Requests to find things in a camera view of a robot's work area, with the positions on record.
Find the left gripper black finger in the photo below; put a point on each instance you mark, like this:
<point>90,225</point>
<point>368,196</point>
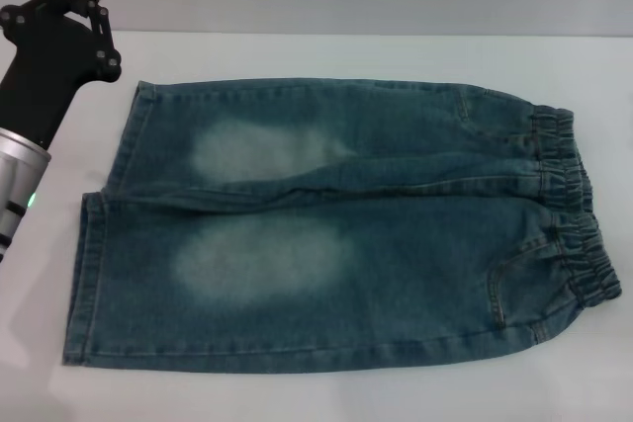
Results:
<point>34,6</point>
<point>101,31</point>

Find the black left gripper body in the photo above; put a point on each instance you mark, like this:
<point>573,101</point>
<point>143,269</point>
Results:
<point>47,66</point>

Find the blue denim shorts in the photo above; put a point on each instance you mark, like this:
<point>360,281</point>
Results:
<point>376,254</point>

